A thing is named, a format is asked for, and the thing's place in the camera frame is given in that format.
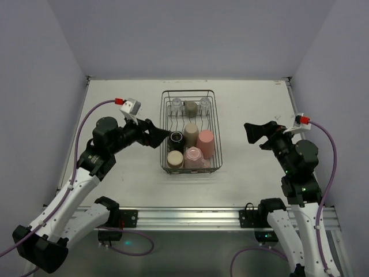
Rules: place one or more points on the pink glass cup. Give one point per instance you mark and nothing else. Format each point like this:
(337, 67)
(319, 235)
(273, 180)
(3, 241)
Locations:
(194, 159)

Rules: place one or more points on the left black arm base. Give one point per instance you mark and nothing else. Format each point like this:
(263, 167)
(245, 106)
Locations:
(127, 216)

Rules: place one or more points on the grey-beige small mug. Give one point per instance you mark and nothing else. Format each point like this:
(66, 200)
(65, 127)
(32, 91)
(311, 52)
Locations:
(190, 108)

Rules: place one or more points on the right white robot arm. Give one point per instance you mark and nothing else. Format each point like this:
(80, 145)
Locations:
(305, 243)

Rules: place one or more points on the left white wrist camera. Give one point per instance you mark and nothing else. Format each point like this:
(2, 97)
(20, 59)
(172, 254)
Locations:
(130, 108)

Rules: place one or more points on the pink tall cup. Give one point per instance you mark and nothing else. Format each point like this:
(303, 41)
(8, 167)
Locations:
(206, 143)

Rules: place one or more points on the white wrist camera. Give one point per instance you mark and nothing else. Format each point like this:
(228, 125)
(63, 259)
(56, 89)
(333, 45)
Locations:
(301, 124)
(130, 108)

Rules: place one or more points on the wire dish rack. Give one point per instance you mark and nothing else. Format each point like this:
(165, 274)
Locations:
(173, 123)

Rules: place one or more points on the black mug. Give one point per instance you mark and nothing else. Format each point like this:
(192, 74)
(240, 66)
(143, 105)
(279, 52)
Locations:
(176, 141)

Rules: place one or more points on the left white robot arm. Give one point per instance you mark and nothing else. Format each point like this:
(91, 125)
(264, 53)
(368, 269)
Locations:
(47, 240)

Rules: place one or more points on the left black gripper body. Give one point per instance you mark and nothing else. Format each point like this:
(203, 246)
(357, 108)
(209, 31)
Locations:
(145, 132)

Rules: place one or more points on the beige tall cup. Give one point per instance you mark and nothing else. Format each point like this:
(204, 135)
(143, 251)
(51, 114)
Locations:
(191, 133)

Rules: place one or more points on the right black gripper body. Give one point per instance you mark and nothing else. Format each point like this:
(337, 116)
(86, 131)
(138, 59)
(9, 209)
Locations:
(270, 136)

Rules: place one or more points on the aluminium mounting rail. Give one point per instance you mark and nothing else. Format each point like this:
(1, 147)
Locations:
(190, 219)

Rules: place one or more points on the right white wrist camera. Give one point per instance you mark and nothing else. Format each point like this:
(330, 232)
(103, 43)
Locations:
(301, 124)

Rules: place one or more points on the clear glass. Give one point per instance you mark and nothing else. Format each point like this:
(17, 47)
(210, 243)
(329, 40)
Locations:
(204, 105)
(176, 106)

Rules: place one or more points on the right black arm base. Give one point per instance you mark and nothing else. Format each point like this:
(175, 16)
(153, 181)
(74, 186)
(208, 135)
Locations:
(250, 218)

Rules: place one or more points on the beige brown cup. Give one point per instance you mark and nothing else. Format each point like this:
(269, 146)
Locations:
(175, 159)

